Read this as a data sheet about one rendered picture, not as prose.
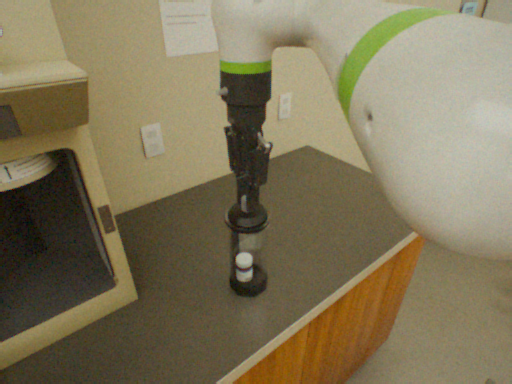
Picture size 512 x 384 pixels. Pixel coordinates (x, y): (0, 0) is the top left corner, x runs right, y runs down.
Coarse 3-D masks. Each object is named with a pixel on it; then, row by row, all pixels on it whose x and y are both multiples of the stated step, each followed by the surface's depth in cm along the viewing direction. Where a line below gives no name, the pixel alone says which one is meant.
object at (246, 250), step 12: (228, 228) 74; (240, 228) 69; (252, 228) 69; (240, 240) 71; (252, 240) 71; (264, 240) 74; (240, 252) 73; (252, 252) 73; (264, 252) 76; (240, 264) 75; (252, 264) 75; (264, 264) 78; (240, 276) 78; (252, 276) 77; (264, 276) 81
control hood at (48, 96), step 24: (24, 72) 42; (48, 72) 42; (72, 72) 42; (0, 96) 38; (24, 96) 40; (48, 96) 42; (72, 96) 45; (24, 120) 45; (48, 120) 47; (72, 120) 50
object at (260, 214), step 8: (232, 208) 72; (240, 208) 72; (264, 208) 73; (232, 216) 70; (240, 216) 69; (248, 216) 69; (256, 216) 69; (264, 216) 71; (240, 224) 69; (248, 224) 69
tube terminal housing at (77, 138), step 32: (0, 0) 43; (32, 0) 45; (32, 32) 46; (0, 64) 45; (0, 160) 50; (96, 160) 59; (96, 192) 62; (128, 288) 77; (64, 320) 70; (96, 320) 75; (0, 352) 63; (32, 352) 68
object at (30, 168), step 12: (36, 156) 57; (48, 156) 60; (0, 168) 53; (12, 168) 54; (24, 168) 55; (36, 168) 56; (48, 168) 59; (0, 180) 53; (12, 180) 54; (24, 180) 55
